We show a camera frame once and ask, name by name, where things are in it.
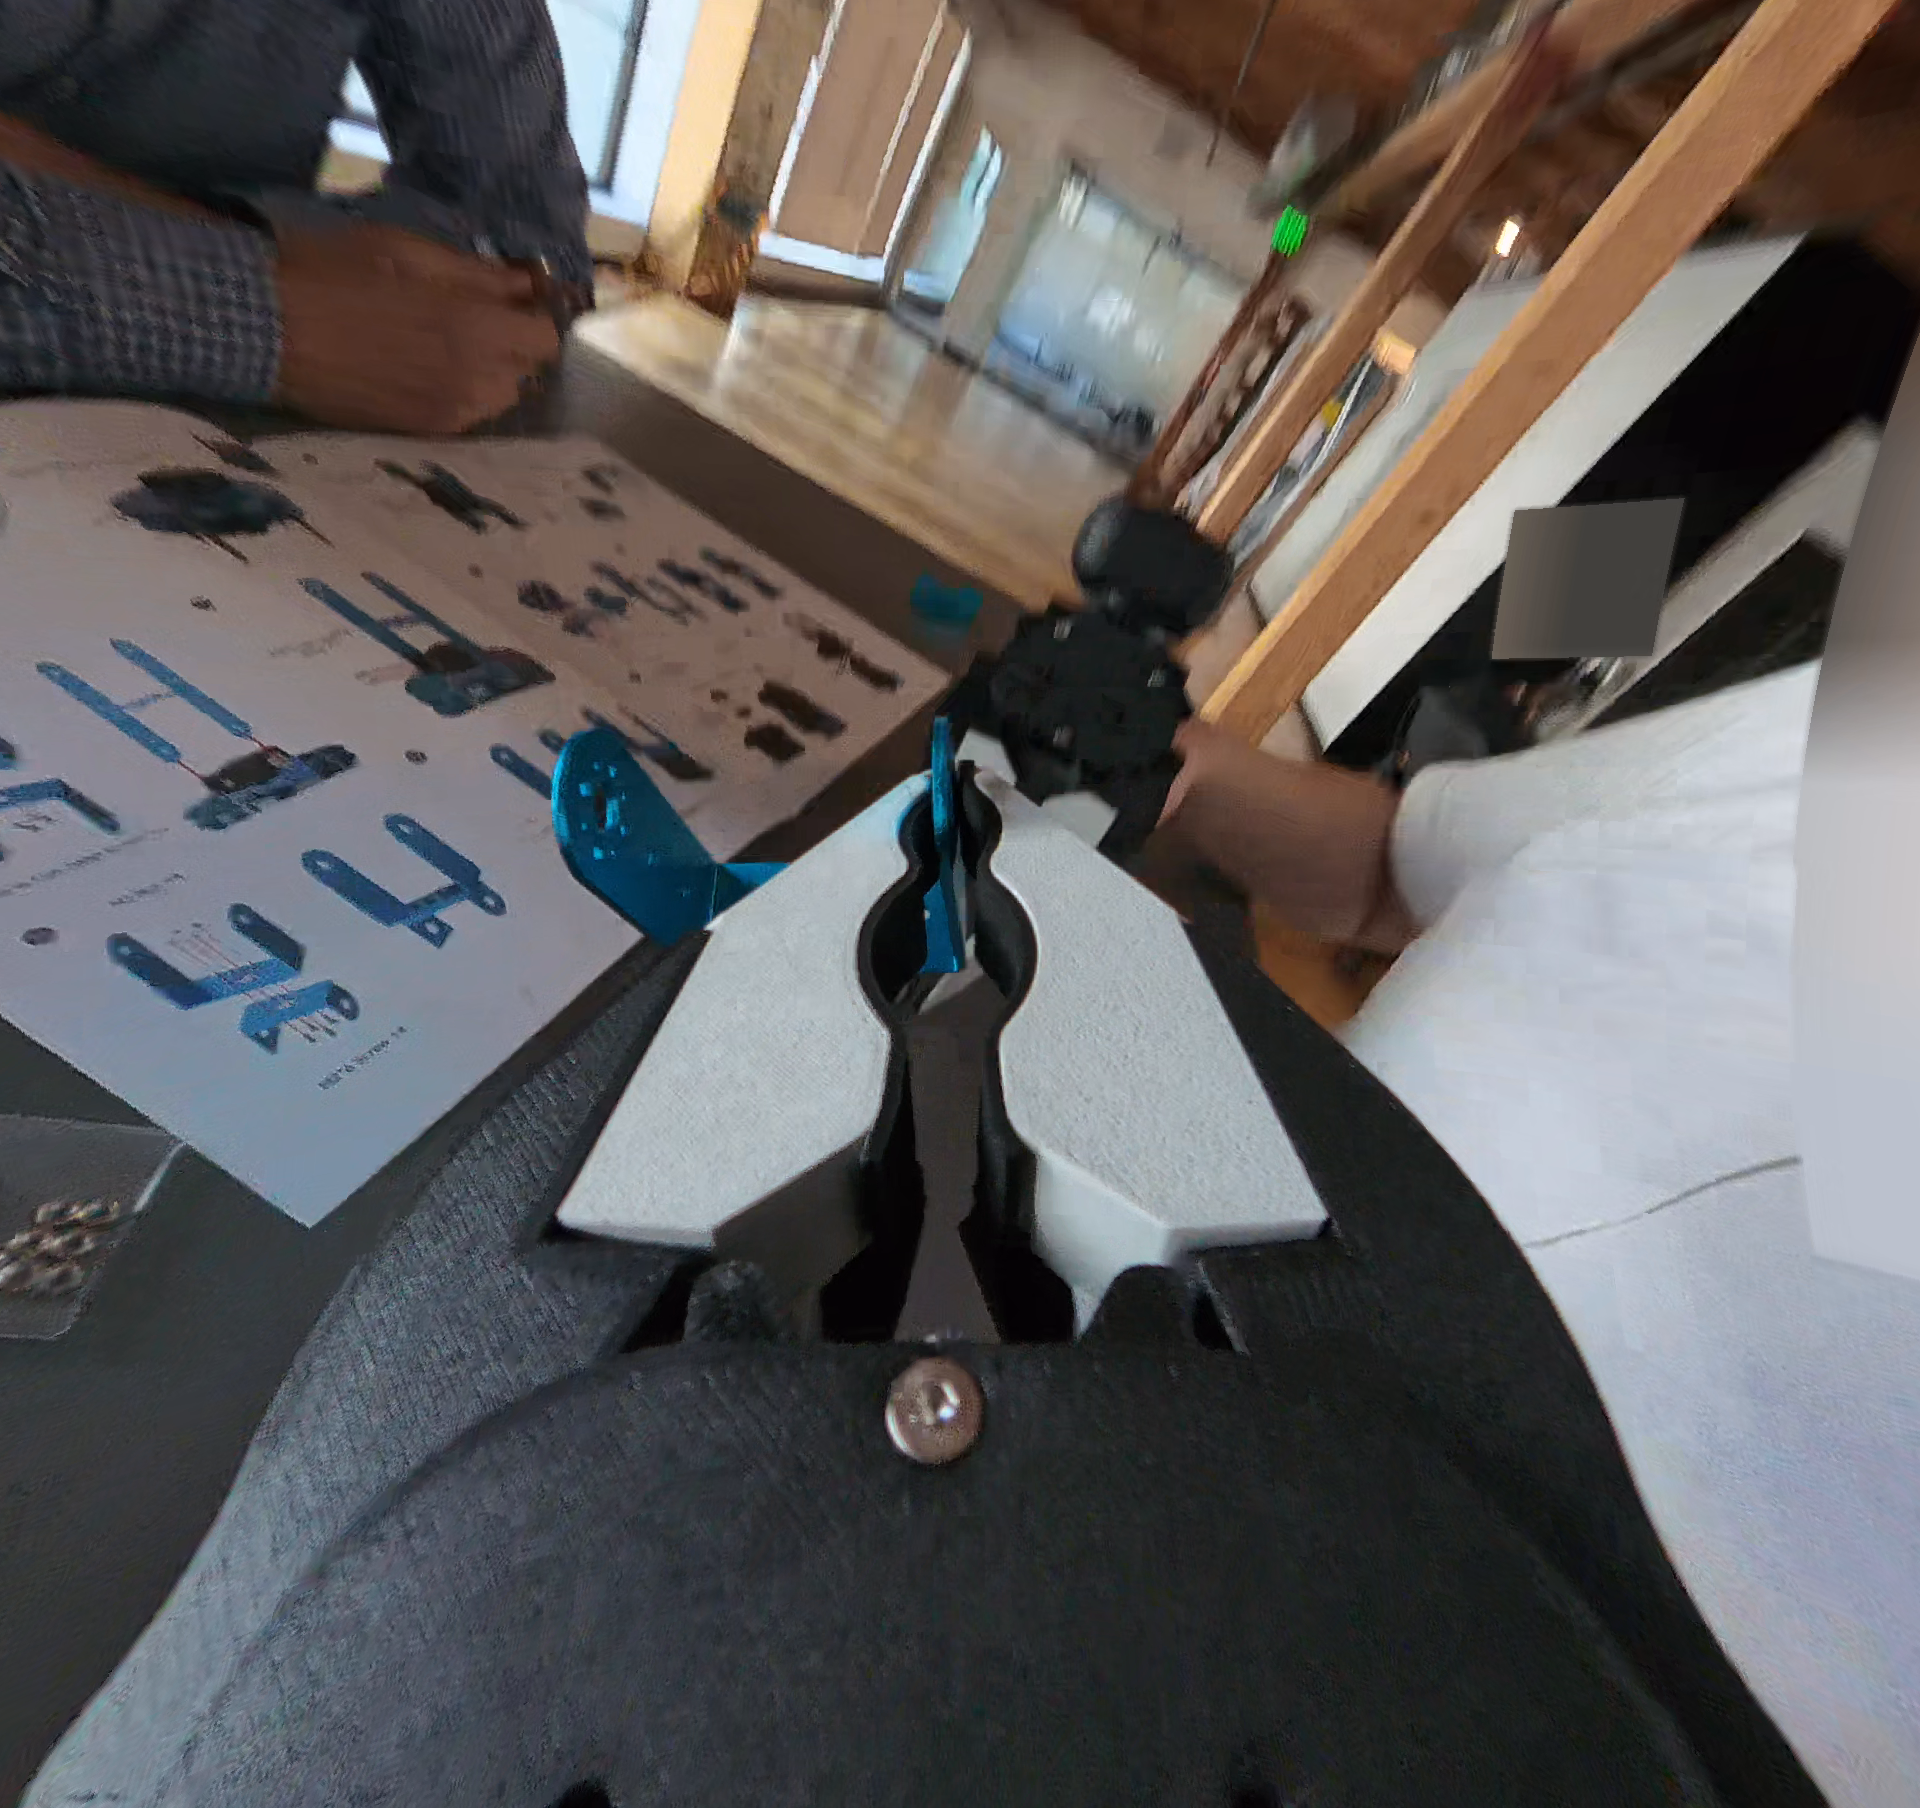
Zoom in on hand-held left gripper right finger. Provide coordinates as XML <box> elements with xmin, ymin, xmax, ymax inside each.
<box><xmin>972</xmin><ymin>766</ymin><xmax>1332</xmax><ymax>1334</ymax></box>

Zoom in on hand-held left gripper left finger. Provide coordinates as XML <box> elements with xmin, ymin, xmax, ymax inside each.
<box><xmin>552</xmin><ymin>770</ymin><xmax>949</xmax><ymax>1334</ymax></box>

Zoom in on long blue U bracket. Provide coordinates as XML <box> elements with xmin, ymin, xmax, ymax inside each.
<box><xmin>552</xmin><ymin>716</ymin><xmax>976</xmax><ymax>976</ymax></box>

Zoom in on person's right forearm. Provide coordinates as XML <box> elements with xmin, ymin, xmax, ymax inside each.
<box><xmin>1161</xmin><ymin>716</ymin><xmax>1423</xmax><ymax>959</ymax></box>

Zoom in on printed instruction booklet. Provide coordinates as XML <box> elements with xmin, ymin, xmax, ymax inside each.
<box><xmin>0</xmin><ymin>397</ymin><xmax>958</xmax><ymax>1228</ymax></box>

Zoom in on scattered small clear screw bags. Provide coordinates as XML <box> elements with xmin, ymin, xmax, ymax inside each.
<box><xmin>0</xmin><ymin>1114</ymin><xmax>185</xmax><ymax>1341</ymax></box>

